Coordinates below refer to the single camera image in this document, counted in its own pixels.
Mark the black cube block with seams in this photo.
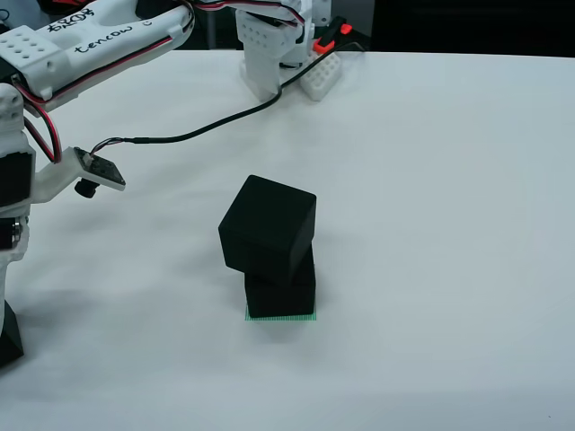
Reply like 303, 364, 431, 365
0, 299, 25, 371

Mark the smooth black cube block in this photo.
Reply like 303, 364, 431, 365
217, 173, 318, 289
243, 256, 317, 321

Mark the green striped square marker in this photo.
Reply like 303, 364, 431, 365
243, 304, 320, 323

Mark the white perforated base block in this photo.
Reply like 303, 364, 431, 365
299, 48, 342, 101

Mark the orange and black clamp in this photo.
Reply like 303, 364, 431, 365
312, 14, 353, 53

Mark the red white servo wire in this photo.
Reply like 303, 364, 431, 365
25, 7, 197, 110
19, 103, 65, 165

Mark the wrist camera on white bracket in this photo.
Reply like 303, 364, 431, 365
31, 145, 128, 206

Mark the black camera cable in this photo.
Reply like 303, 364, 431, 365
86, 33, 372, 158

